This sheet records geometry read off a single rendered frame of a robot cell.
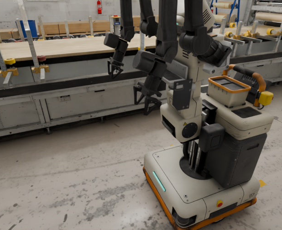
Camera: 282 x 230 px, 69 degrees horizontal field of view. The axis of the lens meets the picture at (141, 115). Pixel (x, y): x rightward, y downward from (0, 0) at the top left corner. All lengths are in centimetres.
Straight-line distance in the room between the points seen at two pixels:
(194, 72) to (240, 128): 39
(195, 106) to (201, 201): 62
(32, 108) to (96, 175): 103
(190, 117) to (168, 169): 56
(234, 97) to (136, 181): 107
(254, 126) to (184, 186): 59
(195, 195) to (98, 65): 160
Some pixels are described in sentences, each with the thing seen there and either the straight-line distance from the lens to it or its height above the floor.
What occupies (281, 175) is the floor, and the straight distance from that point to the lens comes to 228.
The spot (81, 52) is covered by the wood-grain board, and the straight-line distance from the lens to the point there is 221.
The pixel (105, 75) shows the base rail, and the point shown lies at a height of 70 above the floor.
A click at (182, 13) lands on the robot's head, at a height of 133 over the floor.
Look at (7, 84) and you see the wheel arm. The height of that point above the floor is 83.
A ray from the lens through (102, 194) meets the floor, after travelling 181.
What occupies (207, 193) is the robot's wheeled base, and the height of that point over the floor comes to 28.
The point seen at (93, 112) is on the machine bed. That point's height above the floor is 17.
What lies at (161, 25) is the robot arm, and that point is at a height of 130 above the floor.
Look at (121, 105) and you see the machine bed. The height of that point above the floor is 18.
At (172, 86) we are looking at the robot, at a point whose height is 102.
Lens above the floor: 139
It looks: 30 degrees down
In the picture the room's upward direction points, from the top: straight up
